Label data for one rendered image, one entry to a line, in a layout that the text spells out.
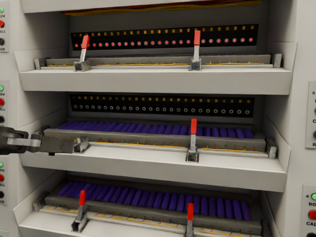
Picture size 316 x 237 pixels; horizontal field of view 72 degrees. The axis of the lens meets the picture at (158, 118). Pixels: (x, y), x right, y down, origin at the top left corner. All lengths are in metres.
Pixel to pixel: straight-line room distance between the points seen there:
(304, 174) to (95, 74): 0.47
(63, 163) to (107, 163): 0.12
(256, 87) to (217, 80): 0.07
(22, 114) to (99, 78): 0.23
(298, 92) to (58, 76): 0.51
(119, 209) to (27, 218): 0.24
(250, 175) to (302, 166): 0.09
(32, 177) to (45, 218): 0.11
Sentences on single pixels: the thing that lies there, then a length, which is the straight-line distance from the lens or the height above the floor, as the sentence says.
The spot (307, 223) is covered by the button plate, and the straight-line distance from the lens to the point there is 0.53.
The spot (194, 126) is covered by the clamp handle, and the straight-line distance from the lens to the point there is 0.48.
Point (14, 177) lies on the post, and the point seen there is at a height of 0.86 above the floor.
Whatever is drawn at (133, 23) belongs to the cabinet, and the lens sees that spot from 0.74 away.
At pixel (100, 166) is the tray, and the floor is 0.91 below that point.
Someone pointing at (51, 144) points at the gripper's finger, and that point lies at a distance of 0.39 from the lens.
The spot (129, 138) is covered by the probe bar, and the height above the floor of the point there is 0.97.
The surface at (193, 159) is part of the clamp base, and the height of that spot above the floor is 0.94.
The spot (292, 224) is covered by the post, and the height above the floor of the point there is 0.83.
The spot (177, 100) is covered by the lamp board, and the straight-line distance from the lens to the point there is 0.61.
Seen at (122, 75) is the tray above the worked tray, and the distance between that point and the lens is 0.49.
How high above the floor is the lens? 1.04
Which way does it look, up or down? 2 degrees down
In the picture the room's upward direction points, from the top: 2 degrees clockwise
